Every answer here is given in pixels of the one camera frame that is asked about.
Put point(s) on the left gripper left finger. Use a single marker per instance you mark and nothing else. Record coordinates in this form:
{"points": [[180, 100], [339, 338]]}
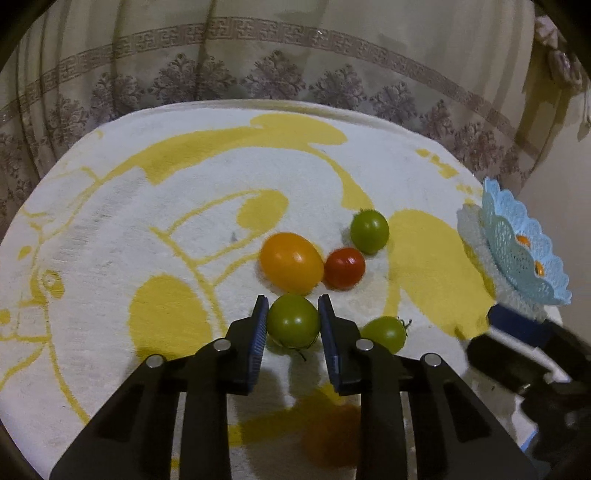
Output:
{"points": [[131, 436]]}

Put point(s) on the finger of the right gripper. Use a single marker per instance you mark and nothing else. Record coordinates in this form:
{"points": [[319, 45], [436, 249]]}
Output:
{"points": [[529, 331], [513, 370]]}

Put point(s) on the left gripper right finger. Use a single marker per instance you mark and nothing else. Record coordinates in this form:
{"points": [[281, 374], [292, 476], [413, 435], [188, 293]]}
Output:
{"points": [[456, 436]]}

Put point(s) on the large smooth orange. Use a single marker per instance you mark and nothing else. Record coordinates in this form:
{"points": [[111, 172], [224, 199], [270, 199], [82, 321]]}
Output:
{"points": [[539, 269]]}

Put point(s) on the blue lattice plastic basket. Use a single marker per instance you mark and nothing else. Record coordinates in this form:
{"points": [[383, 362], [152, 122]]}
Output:
{"points": [[521, 250]]}

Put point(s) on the small red tomato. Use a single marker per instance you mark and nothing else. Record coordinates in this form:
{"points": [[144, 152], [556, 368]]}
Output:
{"points": [[333, 441]]}

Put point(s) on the green tomato with stem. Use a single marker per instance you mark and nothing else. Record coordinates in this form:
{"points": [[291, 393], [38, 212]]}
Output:
{"points": [[389, 331]]}

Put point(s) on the smooth yellow-orange fruit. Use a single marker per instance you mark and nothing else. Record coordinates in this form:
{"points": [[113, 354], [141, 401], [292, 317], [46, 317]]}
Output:
{"points": [[291, 263]]}

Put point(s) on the small textured orange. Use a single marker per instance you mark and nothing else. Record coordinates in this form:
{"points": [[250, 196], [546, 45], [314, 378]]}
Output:
{"points": [[524, 240]]}

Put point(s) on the beige patterned curtain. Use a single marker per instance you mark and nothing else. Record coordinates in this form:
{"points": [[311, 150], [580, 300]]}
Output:
{"points": [[489, 80]]}

